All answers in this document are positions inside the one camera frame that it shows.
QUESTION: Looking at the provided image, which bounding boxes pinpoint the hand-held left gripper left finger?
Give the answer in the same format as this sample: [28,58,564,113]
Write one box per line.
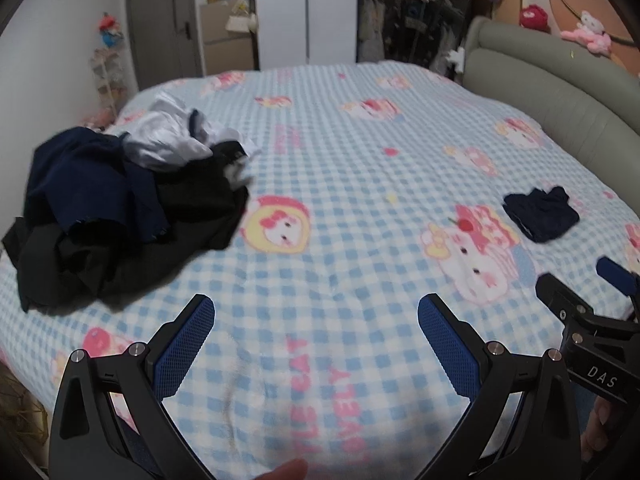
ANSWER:
[47,294,217,480]

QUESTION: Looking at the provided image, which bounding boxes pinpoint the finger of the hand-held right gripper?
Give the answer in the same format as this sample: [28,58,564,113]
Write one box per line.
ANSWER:
[535,273,596,333]
[596,256,640,322]

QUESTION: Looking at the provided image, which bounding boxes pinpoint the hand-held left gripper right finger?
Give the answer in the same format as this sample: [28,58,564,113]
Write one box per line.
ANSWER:
[417,292,583,480]

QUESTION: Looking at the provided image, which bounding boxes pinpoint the open closet with clothes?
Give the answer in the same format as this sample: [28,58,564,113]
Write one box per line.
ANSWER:
[357,0,476,81]

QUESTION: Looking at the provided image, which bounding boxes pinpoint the person's right hand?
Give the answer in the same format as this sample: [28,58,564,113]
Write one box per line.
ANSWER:
[581,399,626,453]

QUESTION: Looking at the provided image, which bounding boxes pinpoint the person's left hand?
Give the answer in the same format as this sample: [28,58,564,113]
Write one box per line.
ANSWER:
[250,457,309,480]

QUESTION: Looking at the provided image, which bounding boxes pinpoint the folded navy garment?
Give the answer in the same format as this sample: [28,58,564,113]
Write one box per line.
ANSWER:
[502,186,581,244]

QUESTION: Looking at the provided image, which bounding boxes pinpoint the black garment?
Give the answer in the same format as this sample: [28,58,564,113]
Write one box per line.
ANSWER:
[2,140,251,313]

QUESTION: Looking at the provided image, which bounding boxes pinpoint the blue checked printed blanket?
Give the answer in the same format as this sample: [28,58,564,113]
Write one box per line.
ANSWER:
[0,60,640,480]

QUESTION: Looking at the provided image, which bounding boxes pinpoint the grey padded headboard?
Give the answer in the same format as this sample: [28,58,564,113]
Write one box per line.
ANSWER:
[462,16,640,211]

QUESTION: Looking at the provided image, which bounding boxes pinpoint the white garment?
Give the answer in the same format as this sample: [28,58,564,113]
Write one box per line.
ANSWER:
[122,92,261,171]

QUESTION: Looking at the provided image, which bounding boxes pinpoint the pink white plush toy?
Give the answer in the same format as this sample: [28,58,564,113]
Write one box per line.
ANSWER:
[560,10,613,56]

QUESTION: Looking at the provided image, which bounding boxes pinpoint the red plush toy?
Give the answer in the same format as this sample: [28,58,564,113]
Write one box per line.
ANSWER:
[519,4,550,31]

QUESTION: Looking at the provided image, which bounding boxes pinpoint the white shelf rack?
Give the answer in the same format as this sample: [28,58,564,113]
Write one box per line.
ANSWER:
[90,47,128,116]

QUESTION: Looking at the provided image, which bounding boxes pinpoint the beige cabinet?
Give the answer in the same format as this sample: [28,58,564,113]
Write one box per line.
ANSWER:
[200,0,258,77]

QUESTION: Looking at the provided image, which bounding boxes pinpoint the grey door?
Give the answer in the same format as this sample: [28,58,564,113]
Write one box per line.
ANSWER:
[125,0,201,93]

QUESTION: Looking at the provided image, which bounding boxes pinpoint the white bag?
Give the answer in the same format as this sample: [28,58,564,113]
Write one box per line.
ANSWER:
[227,12,258,33]

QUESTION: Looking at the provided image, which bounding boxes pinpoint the white wardrobe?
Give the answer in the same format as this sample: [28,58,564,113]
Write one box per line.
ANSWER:
[254,0,360,72]

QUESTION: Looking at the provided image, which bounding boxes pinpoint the colourful wall doll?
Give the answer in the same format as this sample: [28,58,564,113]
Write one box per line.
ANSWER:
[100,12,123,48]

